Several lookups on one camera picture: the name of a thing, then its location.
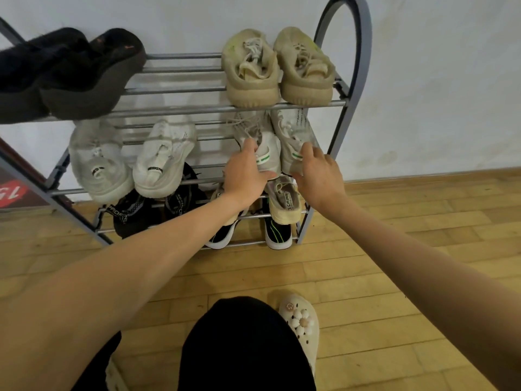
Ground person's left hand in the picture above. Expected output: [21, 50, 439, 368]
[223, 138, 277, 209]

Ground person's right hand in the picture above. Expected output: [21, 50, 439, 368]
[291, 142, 347, 216]

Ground beige chunky sneaker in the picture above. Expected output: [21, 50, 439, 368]
[209, 182, 250, 226]
[264, 174, 303, 225]

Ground black green-striped sneaker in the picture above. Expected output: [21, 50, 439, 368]
[263, 199, 294, 251]
[205, 217, 242, 250]

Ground black grey strap sneaker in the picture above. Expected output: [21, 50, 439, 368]
[105, 189, 154, 239]
[164, 162, 209, 218]

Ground white green-tab sneaker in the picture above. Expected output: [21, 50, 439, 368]
[132, 119, 197, 199]
[68, 119, 135, 205]

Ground grey metal shoe rack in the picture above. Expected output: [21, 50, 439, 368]
[0, 0, 373, 245]

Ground tan knit sneaker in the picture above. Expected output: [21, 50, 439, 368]
[221, 29, 282, 109]
[273, 26, 336, 107]

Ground dark grey laced shoe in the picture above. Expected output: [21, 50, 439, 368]
[39, 28, 147, 121]

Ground black shoe with orange mark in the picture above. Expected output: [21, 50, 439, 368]
[0, 27, 90, 125]

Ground person's left forearm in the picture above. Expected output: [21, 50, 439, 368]
[0, 193, 245, 391]

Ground person's right forearm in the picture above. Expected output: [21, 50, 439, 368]
[321, 197, 521, 391]

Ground person's black trousers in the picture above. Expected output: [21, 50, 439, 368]
[71, 296, 317, 391]

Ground cream clog with pink charm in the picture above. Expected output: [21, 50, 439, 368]
[278, 293, 320, 377]

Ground dark brown door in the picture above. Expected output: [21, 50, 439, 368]
[0, 166, 49, 210]

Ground red round sticker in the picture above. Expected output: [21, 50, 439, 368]
[0, 179, 29, 209]

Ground cream clog with flower charm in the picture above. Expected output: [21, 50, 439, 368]
[105, 358, 129, 391]

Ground red door frame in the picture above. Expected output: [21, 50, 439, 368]
[0, 136, 48, 188]

